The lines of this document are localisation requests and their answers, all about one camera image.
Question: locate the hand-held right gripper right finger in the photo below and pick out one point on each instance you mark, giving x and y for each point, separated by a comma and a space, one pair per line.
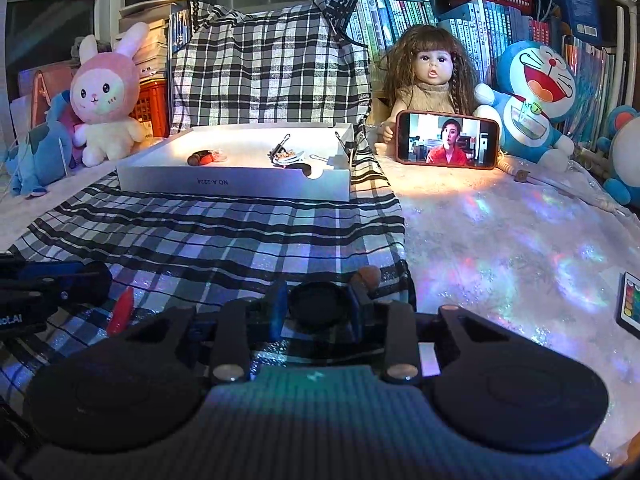
357, 312

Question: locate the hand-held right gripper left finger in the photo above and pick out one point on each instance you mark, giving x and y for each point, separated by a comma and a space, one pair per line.
277, 310

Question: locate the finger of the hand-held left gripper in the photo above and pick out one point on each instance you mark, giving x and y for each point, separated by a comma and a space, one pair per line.
50, 274
35, 298

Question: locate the black round disc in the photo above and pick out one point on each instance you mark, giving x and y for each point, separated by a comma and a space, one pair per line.
315, 303

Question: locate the white cardboard box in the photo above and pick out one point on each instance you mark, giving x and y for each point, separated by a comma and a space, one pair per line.
235, 182

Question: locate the small plate of toy food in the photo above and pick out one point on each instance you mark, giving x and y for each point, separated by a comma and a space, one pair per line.
289, 156

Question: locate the black and white plaid cloth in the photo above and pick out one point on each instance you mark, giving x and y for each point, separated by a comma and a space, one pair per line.
225, 240

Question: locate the blue animal plush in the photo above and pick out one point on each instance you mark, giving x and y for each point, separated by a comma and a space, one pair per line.
42, 155

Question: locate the black binder clip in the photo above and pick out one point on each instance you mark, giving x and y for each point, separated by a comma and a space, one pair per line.
344, 144
281, 146

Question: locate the pink bunny plush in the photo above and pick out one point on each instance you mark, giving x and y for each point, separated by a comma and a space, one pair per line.
102, 92

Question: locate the pink bag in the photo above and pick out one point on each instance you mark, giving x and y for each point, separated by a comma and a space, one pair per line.
40, 85

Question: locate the smartphone in red case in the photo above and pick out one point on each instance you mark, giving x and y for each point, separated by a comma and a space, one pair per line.
425, 135

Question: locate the red plastic crate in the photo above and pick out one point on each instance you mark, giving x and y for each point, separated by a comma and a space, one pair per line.
152, 107

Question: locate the grey fluffy plush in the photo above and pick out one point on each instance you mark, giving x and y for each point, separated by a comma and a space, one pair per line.
80, 50

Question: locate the black and white plaid bag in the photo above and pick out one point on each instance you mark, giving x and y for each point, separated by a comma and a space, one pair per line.
270, 70

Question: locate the stack of white books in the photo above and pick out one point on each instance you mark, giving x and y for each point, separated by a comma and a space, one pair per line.
155, 42

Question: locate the large blue cat plush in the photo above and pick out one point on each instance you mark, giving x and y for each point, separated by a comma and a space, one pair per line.
530, 120

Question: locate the brown haired doll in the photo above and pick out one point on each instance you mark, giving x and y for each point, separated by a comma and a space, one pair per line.
435, 65

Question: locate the remote control with coloured buttons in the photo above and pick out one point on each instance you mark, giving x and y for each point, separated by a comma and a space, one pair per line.
630, 305

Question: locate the row of books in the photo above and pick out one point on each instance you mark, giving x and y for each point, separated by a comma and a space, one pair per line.
400, 20

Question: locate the small blue cat plush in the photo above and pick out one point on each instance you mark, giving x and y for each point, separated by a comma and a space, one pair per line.
625, 155

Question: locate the white plastic pipe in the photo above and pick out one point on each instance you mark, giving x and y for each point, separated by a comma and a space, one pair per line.
620, 55

